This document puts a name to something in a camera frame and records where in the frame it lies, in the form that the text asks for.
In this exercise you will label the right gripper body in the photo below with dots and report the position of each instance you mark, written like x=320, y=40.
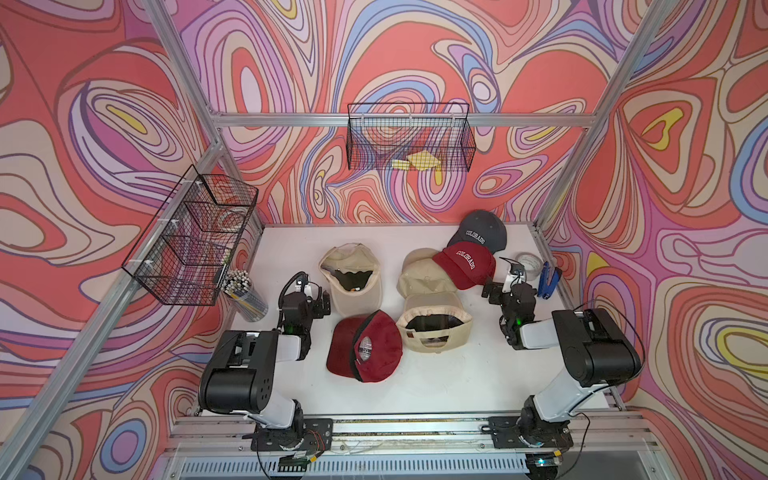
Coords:
x=499, y=298

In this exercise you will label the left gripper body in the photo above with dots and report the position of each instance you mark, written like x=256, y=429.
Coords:
x=314, y=312

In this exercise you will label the beige cap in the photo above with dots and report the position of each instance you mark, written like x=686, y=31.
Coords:
x=354, y=276
x=420, y=274
x=434, y=322

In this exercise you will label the dark red cap front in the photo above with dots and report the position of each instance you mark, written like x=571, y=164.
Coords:
x=366, y=347

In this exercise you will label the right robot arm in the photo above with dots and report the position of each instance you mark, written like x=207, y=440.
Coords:
x=596, y=355

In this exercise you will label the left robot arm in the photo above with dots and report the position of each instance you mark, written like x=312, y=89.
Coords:
x=239, y=379

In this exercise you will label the red Colorado cap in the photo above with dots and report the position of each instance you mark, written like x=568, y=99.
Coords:
x=467, y=264

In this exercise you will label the beige cap upside down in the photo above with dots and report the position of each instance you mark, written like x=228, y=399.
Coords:
x=434, y=322

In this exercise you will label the grey Colorado cap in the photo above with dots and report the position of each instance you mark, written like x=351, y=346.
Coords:
x=483, y=228

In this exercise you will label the beige cap under red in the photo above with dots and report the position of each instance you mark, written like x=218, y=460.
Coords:
x=420, y=274

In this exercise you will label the clear tape roll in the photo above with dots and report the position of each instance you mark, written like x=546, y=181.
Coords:
x=533, y=264

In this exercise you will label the cup of pencils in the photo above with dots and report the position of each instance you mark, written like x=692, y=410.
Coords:
x=239, y=288

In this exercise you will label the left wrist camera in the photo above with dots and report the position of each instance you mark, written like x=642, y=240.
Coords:
x=309, y=289

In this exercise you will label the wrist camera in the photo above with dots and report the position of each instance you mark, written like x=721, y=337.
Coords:
x=516, y=274
x=309, y=289

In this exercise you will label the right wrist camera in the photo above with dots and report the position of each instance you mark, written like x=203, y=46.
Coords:
x=516, y=274

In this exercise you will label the black wire basket left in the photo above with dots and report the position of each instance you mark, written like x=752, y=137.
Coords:
x=183, y=256

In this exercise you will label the black wire basket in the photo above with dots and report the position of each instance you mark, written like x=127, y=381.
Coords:
x=378, y=132
x=183, y=256

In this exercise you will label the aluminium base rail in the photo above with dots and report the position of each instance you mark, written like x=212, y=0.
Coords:
x=606, y=445

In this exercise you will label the black wire basket back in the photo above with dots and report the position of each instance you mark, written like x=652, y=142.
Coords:
x=378, y=132

